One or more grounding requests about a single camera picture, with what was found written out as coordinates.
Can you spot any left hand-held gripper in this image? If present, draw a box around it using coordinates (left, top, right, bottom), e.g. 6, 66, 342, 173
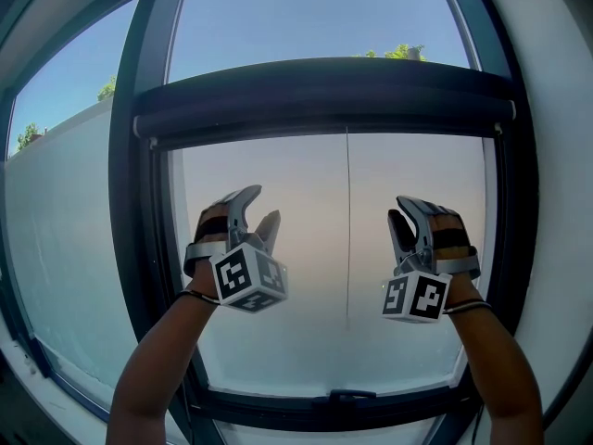
183, 184, 289, 314

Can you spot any black window handle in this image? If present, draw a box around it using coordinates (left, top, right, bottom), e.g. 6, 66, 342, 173
314, 388, 377, 405

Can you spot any white plastic panel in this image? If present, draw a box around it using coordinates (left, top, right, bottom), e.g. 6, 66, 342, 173
0, 336, 186, 445

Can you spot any person's right forearm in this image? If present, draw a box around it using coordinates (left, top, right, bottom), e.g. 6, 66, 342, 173
447, 301, 544, 445

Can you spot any dark framed window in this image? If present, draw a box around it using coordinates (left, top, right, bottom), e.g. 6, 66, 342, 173
0, 0, 541, 445

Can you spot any person's left hand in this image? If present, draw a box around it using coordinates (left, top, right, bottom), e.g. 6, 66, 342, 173
184, 200, 230, 299

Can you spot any person's left forearm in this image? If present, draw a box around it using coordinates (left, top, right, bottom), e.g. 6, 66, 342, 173
107, 289, 220, 445

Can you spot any person's right hand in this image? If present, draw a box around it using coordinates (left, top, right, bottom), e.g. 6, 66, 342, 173
429, 210, 486, 313

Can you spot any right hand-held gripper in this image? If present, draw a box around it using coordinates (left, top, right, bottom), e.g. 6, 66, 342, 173
382, 196, 482, 323

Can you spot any thin pull cord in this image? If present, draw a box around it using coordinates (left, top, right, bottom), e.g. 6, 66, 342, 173
344, 126, 352, 331

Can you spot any green tree foliage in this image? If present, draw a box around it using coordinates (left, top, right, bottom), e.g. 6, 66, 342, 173
16, 122, 44, 153
351, 43, 427, 62

